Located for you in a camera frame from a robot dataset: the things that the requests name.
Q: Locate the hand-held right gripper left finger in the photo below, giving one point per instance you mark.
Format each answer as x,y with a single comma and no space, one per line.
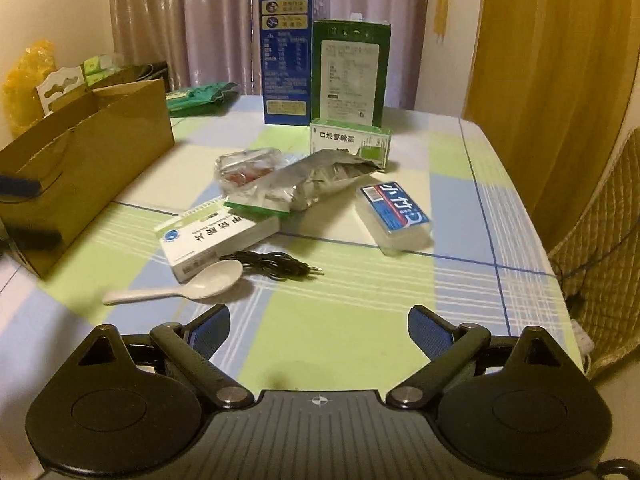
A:
211,330

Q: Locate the yellow wall ornament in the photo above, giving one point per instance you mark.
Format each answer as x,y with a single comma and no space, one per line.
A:
442,7

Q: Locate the silver foil pouch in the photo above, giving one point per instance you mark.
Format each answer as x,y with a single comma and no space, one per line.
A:
320,180

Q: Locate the yellow plastic bag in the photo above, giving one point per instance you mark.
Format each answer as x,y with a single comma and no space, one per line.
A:
27,85

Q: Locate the translucent plastic box blue label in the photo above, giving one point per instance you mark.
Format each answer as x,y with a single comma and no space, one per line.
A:
395,215

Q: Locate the dark green carton box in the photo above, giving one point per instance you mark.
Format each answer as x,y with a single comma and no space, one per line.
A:
350,70

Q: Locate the small white green medicine box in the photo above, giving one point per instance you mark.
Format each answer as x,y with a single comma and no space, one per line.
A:
345,140

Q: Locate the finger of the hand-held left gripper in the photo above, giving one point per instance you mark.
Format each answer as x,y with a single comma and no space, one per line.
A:
20,186
32,237

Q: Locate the tall blue carton box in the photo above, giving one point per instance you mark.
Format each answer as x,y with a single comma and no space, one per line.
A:
285,60

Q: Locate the clear plastic bag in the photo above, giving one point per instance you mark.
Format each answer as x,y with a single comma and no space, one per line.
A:
240,165

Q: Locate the pale purple curtain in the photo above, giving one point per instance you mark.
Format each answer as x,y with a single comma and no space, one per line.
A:
200,20

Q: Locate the plaid cloth covered desktop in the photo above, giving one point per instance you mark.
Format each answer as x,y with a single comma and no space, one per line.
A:
350,310

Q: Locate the green white packet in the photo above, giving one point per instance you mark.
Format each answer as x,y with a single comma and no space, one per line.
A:
100,67

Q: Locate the cardboard box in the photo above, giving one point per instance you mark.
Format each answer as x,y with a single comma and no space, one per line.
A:
115,160

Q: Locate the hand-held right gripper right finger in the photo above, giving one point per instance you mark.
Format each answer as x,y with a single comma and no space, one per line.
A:
429,332

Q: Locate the quilted chair cover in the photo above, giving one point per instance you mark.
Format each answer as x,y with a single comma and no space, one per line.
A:
605,260

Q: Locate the white plastic spoon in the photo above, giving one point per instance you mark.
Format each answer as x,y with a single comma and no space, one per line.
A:
210,280

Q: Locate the green foil packet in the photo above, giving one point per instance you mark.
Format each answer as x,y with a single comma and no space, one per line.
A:
200,97

